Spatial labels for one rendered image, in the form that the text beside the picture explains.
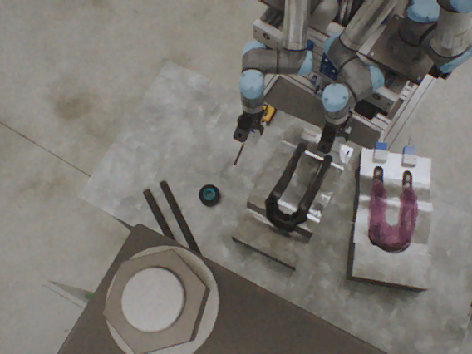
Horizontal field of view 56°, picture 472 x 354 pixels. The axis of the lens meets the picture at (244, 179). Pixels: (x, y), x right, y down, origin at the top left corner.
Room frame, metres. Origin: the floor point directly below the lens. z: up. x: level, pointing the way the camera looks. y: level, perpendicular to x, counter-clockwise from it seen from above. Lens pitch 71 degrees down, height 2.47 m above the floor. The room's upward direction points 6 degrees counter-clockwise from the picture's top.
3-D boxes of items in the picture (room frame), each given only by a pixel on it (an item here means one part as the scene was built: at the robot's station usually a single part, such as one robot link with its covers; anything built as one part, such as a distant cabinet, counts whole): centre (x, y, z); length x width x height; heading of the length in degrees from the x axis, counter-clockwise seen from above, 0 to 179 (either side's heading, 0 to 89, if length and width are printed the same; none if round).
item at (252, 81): (0.72, -0.05, 1.25); 0.09 x 0.08 x 0.11; 171
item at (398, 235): (0.36, -0.52, 0.90); 0.26 x 0.18 x 0.08; 164
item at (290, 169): (0.49, -0.20, 0.92); 0.35 x 0.16 x 0.09; 147
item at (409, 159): (0.60, -0.64, 0.86); 0.13 x 0.05 x 0.05; 164
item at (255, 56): (0.81, -0.09, 1.25); 0.11 x 0.11 x 0.08; 81
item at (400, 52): (0.94, -0.66, 1.09); 0.15 x 0.15 x 0.10
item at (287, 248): (0.48, -0.18, 0.87); 0.50 x 0.26 x 0.14; 147
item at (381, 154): (0.63, -0.54, 0.86); 0.13 x 0.05 x 0.05; 164
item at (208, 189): (0.52, 0.14, 0.82); 0.08 x 0.08 x 0.04
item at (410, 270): (0.36, -0.52, 0.86); 0.50 x 0.26 x 0.11; 164
